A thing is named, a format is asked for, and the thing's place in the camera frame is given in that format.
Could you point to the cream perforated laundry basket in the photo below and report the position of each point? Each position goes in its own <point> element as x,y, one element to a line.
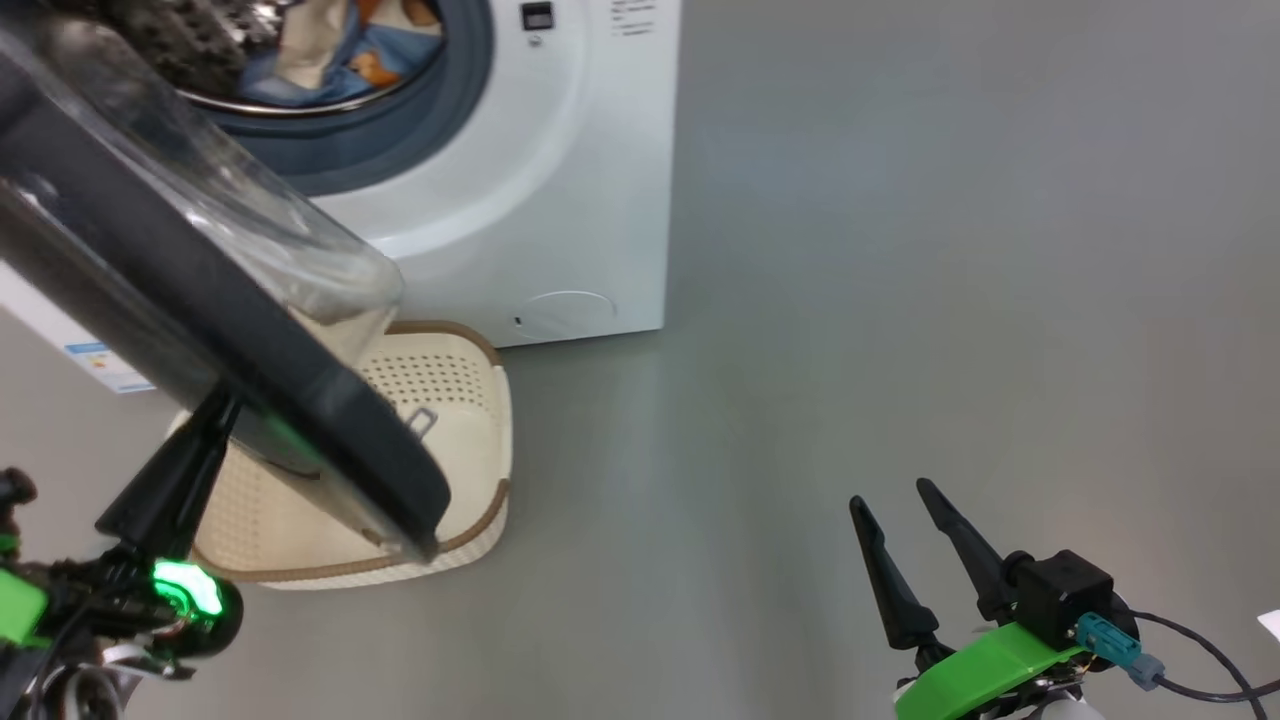
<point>450,440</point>

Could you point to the round black glass washer door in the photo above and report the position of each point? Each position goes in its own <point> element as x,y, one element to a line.
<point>200,330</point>

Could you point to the white paper piece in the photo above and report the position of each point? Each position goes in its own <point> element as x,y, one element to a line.
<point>1272,624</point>

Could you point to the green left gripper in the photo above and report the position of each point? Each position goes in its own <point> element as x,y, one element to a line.
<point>130,600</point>

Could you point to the white front-load washing machine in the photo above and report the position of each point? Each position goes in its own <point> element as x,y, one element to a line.
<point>560,200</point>

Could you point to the blue cartoon print garment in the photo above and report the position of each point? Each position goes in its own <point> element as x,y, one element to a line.
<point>370,60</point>

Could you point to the black square door latch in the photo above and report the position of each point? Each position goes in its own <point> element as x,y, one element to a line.
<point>537,15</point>

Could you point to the grey rubber door gasket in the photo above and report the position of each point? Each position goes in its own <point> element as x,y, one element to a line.
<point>440,130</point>

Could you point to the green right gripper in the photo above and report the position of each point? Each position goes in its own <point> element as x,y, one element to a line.
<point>980,670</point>

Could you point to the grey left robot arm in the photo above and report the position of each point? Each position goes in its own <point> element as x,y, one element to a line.
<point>80,690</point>

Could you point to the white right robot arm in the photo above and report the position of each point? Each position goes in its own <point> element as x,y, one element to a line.
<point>1070,712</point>

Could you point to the perforated steel washer drum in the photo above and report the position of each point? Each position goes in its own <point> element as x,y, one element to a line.
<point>180,45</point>

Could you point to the round white filter cover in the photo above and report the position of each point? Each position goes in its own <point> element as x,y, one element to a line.
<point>567,314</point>

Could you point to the printed text label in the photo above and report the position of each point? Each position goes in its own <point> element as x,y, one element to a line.
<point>635,15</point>

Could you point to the blue energy label sticker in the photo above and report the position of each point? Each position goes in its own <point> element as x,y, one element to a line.
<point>105,368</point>

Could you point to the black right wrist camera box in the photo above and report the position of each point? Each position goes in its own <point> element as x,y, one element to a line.
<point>1065,595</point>

